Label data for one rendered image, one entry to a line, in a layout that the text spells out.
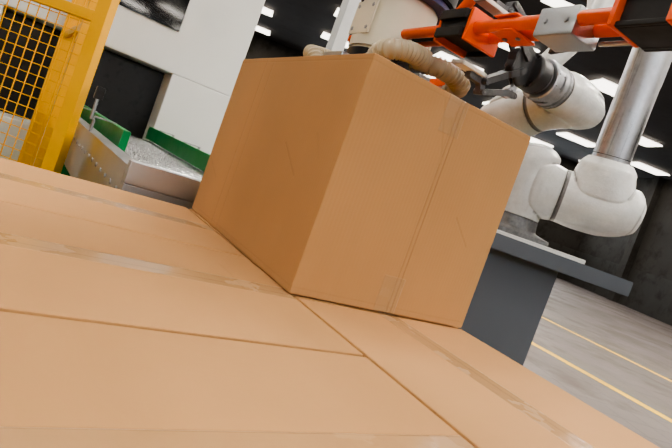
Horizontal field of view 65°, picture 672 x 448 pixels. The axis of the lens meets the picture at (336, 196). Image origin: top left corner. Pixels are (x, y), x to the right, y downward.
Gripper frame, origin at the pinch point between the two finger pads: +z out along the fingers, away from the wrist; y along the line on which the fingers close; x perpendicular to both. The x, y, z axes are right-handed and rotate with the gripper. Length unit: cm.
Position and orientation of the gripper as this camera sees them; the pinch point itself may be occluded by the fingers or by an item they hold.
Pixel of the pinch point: (474, 33)
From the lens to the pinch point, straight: 103.6
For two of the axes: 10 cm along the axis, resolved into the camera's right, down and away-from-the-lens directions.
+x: -5.2, -2.2, 8.3
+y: -3.4, 9.4, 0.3
